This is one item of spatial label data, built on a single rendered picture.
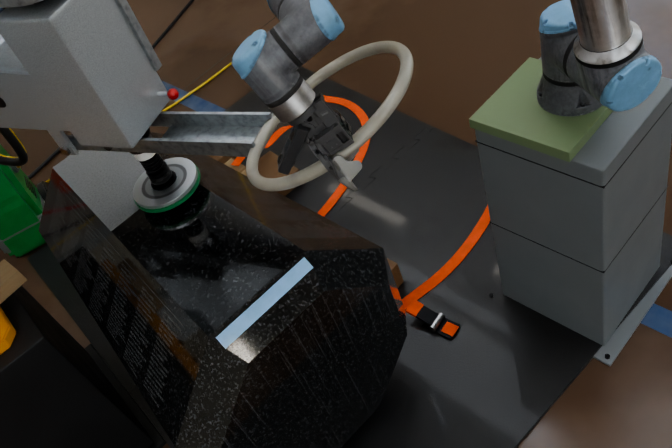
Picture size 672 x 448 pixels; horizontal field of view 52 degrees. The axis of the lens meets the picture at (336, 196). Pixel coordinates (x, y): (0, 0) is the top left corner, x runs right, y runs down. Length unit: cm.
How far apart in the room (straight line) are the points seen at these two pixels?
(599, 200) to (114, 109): 129
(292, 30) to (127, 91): 72
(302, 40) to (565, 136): 85
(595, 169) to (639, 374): 86
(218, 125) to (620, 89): 104
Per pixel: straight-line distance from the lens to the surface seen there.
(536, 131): 192
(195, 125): 199
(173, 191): 214
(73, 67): 182
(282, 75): 132
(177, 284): 195
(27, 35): 184
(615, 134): 195
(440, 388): 247
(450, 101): 348
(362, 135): 143
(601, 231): 203
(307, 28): 130
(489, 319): 258
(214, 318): 182
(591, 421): 240
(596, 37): 166
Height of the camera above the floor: 217
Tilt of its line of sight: 43 degrees down
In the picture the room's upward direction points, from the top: 22 degrees counter-clockwise
